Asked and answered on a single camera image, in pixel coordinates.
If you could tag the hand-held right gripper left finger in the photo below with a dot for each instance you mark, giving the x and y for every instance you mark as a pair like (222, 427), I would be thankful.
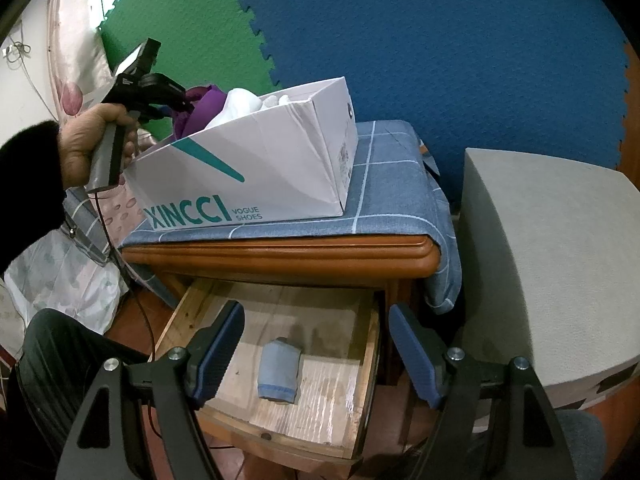
(220, 355)

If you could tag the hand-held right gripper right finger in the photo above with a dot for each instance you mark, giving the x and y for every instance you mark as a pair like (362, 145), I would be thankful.
(415, 360)

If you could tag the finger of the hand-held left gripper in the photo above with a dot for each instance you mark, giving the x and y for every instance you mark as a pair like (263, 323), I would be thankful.
(180, 100)

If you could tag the purple underwear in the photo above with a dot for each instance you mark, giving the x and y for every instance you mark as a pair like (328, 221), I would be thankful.
(207, 110)

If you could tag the large white underwear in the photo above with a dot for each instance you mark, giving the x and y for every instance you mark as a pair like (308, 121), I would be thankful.
(237, 105)

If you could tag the light blue underwear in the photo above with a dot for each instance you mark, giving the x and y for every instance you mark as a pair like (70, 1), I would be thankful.
(277, 370)

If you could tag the wooden drawer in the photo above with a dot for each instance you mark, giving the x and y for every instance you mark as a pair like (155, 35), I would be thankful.
(310, 320)

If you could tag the small white underwear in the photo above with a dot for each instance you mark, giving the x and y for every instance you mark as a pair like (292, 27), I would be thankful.
(277, 100)

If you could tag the white shoe box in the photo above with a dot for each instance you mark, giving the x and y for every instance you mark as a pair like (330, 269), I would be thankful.
(280, 170)

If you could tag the person's left forearm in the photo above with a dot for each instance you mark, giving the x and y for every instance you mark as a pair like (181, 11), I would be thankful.
(25, 185)

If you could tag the person's left hand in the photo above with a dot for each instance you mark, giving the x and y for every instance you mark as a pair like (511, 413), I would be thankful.
(80, 135)

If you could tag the green foam mat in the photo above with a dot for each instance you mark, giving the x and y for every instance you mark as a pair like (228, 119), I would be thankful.
(200, 20)

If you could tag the wooden nightstand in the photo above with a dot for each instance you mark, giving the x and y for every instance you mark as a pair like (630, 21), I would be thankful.
(300, 257)

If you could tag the grey plaid blanket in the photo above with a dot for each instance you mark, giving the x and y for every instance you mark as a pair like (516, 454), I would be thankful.
(85, 230)

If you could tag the grey foam cushion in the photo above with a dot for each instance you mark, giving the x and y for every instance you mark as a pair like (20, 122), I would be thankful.
(540, 260)

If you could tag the white cloth at left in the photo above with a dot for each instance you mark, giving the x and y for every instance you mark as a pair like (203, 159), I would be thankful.
(65, 285)

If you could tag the person's leg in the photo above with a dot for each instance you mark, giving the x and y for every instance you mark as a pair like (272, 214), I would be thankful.
(50, 360)

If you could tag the blue checked cloth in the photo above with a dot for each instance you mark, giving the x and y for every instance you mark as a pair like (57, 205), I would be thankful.
(390, 185)

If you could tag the dark grey fabric seat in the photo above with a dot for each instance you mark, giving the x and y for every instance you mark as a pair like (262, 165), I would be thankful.
(580, 440)

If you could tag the blue foam mat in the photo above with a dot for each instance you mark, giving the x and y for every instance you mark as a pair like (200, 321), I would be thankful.
(450, 50)

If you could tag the brown wooden frame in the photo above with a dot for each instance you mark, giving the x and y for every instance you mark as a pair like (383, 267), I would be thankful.
(631, 110)

